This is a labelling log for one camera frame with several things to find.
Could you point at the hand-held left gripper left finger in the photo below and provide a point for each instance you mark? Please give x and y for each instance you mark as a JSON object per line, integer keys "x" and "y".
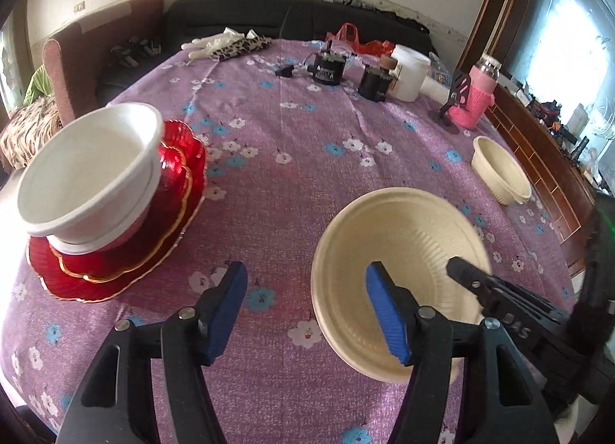
{"x": 226, "y": 309}

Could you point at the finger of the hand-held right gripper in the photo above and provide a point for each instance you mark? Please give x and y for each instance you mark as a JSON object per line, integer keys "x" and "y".
{"x": 480, "y": 280}

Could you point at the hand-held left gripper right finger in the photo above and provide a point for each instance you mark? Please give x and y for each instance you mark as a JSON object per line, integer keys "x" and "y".
{"x": 387, "y": 309}

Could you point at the cream ribbed plastic bowl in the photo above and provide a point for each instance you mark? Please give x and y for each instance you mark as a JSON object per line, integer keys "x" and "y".
{"x": 413, "y": 242}
{"x": 499, "y": 170}

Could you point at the small red glass plate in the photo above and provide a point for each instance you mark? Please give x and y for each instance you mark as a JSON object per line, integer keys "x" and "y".
{"x": 144, "y": 252}

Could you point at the white foam bowl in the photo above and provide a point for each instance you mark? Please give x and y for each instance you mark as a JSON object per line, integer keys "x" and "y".
{"x": 120, "y": 235}
{"x": 86, "y": 175}

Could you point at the large red glass plate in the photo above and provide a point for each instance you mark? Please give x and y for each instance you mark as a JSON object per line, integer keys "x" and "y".
{"x": 96, "y": 289}

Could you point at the wooden cabinet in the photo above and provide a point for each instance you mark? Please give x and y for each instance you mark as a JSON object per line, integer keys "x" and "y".
{"x": 543, "y": 151}

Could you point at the purple floral tablecloth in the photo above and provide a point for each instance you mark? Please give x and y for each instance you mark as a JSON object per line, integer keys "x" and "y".
{"x": 288, "y": 160}

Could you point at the black flashlight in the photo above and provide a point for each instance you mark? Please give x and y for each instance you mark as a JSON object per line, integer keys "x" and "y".
{"x": 582, "y": 150}

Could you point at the bottle with pink knit sleeve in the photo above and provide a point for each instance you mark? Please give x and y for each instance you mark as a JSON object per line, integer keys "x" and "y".
{"x": 473, "y": 98}

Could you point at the white plastic bottle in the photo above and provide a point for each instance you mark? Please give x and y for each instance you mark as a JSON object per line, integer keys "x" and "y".
{"x": 577, "y": 118}

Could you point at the black phone stand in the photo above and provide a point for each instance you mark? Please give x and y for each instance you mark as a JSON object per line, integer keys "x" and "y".
{"x": 456, "y": 88}

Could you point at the black jar with cork lid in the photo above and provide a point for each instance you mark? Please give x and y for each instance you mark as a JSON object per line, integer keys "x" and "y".
{"x": 374, "y": 84}

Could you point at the small black wedge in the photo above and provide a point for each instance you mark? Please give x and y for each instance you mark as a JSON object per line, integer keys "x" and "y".
{"x": 284, "y": 71}

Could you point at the leopard print cloth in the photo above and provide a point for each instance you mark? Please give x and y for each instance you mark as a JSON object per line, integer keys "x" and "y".
{"x": 240, "y": 46}

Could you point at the leopard print blanket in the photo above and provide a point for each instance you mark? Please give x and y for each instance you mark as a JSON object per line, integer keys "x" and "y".
{"x": 26, "y": 132}

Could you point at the white gloves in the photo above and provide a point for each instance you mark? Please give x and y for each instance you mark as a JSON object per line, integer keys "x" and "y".
{"x": 206, "y": 43}

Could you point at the red plastic bag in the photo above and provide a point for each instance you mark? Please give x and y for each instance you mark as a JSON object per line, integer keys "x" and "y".
{"x": 355, "y": 38}

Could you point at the dark clothes pile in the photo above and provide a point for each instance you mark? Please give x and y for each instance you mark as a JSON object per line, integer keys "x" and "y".
{"x": 134, "y": 50}

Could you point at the green cloth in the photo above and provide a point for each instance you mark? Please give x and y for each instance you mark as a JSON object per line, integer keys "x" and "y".
{"x": 39, "y": 86}

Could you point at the black sofa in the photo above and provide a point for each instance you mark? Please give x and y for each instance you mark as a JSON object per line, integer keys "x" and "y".
{"x": 240, "y": 16}

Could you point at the brown armchair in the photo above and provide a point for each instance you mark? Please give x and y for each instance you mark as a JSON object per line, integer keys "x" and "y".
{"x": 72, "y": 55}

